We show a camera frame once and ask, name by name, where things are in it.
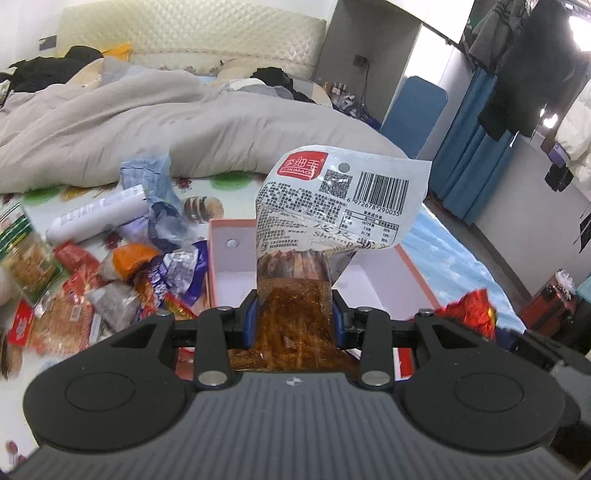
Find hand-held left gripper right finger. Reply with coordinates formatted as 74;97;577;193
331;291;484;389

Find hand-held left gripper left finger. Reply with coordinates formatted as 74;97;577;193
107;290;258;389

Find pink cardboard box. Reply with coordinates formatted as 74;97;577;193
205;218;443;381

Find red yellow snack packet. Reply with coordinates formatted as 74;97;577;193
436;288;497;343

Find clear brown strips snack packet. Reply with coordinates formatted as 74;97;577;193
228;145;434;374

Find pile of snack packets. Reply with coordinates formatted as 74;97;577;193
0;203;211;365

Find red suitcase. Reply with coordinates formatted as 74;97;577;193
522;272;591;356

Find blue star bed sheet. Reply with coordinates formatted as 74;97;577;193
402;198;527;333

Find crumpled blue plastic bag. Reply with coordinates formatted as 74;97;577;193
120;154;185;220

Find white plastic bottle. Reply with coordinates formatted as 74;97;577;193
45;185;148;244

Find blue curtain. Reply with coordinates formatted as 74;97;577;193
434;69;522;227

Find white puffer jacket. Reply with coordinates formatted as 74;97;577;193
554;85;591;185

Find blue padded board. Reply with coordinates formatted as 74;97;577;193
381;76;448;160

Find grey duvet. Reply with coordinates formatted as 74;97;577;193
0;58;416;195

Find row of small bottles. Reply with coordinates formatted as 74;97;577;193
323;80;356;109

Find pillow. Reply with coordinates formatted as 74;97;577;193
217;60;333;109

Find black garment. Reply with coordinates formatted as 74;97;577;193
252;67;296;97

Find hanging black jacket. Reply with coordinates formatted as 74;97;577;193
478;0;587;141

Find cream quilted headboard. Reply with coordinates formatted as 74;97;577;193
55;7;326;77

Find white wardrobe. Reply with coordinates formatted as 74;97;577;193
316;0;476;130

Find yellow cloth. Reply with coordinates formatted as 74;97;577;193
104;41;133;61

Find heap of black clothes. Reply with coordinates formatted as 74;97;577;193
8;46;105;93

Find hanging grey clothes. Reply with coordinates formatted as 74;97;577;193
466;0;532;70

